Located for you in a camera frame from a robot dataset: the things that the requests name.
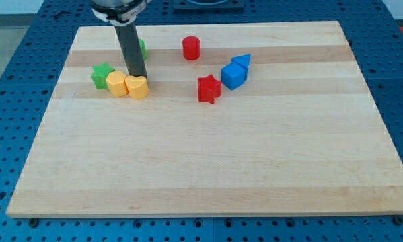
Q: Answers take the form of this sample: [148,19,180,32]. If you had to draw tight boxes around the wooden board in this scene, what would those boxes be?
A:
[7,21,403,218]

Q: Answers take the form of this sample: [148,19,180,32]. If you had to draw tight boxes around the red star block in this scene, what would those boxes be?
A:
[198,75,222,104]

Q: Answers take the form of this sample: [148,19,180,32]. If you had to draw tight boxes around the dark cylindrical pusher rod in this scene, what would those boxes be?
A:
[114,23,147,77]

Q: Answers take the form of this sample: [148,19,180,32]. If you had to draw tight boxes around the red cylinder block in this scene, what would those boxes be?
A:
[182,36,200,61]

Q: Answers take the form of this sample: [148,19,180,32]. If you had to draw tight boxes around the yellow heart block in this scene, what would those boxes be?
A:
[124,75,149,100]

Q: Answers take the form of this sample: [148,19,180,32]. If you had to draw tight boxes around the yellow hexagon block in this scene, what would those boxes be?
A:
[106,71,129,97]

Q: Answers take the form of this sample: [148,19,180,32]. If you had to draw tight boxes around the green star block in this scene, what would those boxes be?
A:
[91,63,116,89]

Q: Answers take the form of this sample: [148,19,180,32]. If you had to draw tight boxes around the green block behind rod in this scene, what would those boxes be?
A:
[139,38,147,61]

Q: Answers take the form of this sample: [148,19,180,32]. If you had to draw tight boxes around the blue cube block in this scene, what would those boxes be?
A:
[221,63,246,90]

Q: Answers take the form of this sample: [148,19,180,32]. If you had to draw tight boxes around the blue triangle block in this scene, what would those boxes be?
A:
[231,54,251,80]

